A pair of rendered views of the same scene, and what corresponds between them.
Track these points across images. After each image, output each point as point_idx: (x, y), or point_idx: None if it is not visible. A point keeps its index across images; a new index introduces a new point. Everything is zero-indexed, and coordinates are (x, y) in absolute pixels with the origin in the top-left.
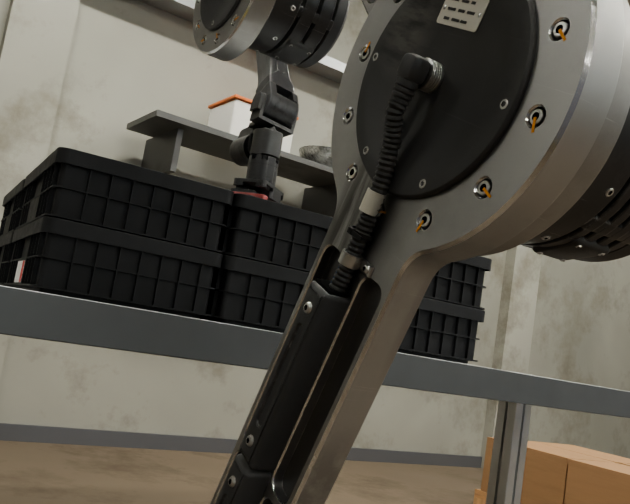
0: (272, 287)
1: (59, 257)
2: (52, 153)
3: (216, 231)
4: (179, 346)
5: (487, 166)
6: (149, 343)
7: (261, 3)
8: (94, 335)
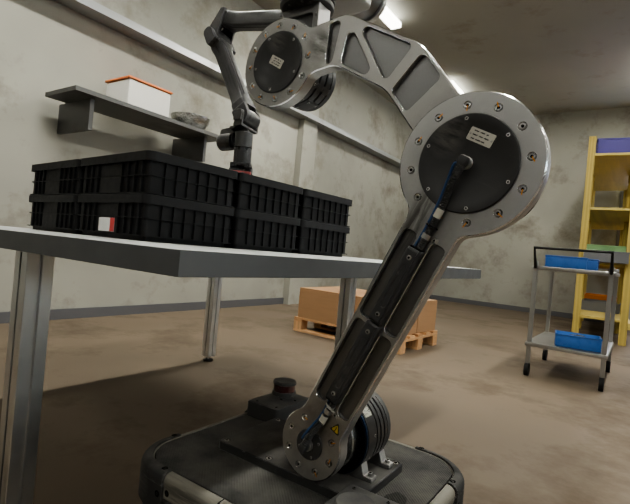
0: (258, 224)
1: (153, 217)
2: (136, 152)
3: (230, 195)
4: (305, 272)
5: (499, 205)
6: (296, 272)
7: (307, 84)
8: (279, 272)
